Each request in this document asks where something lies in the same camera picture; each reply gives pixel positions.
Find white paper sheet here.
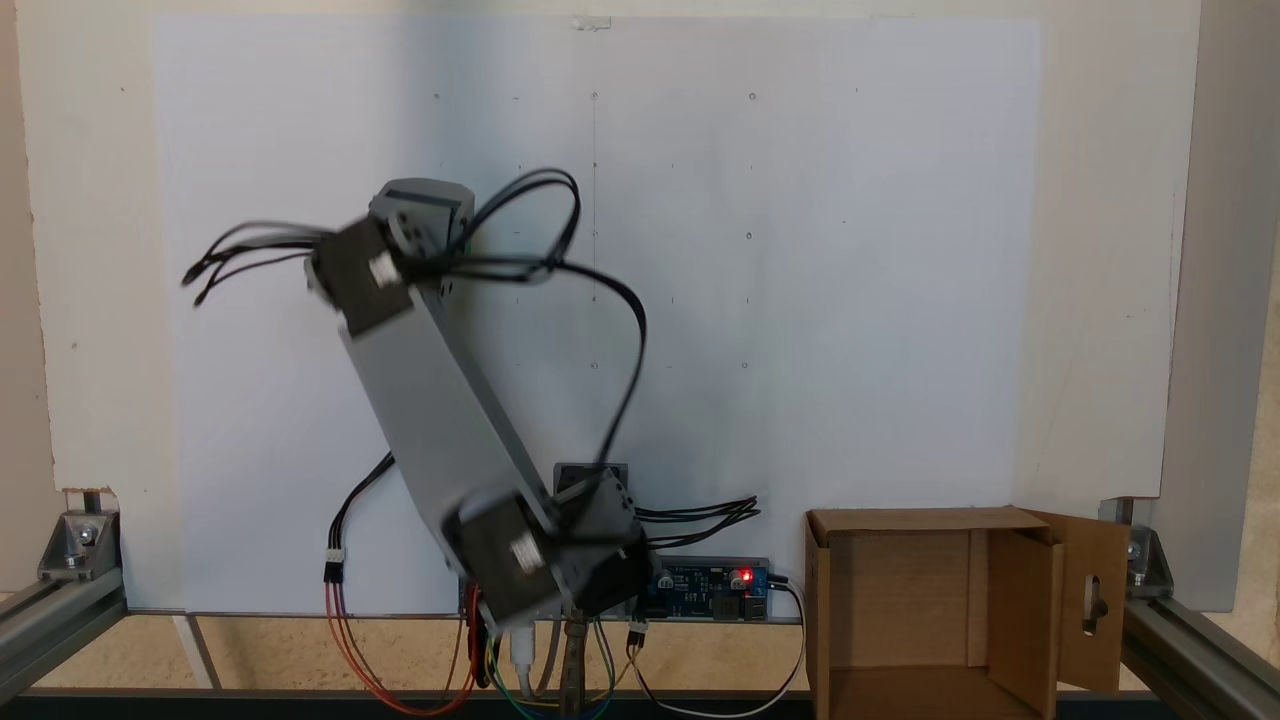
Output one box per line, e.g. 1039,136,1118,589
153,14,1043,616

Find blue circuit board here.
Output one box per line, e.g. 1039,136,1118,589
640,557,773,624

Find brown cardboard box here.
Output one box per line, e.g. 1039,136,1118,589
805,505,1131,720

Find thin black motor cable loop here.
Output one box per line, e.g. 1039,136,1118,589
180,222,331,307

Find thick black cable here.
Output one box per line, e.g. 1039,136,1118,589
450,168,651,471

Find black cable with white connector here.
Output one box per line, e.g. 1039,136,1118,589
323,452,396,586

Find orange wire bundle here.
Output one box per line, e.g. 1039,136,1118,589
325,580,486,716

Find black motor cable bundle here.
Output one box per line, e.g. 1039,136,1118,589
635,495,761,551

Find green yellow blue jumper wires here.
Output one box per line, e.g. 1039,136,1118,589
485,600,616,720

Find metal corner bracket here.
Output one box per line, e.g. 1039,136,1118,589
1100,498,1176,601
38,510,123,583

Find black frame bar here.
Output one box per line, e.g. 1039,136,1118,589
0,688,1280,720

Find aluminium frame rail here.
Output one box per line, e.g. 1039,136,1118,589
1122,597,1280,720
0,570,129,706

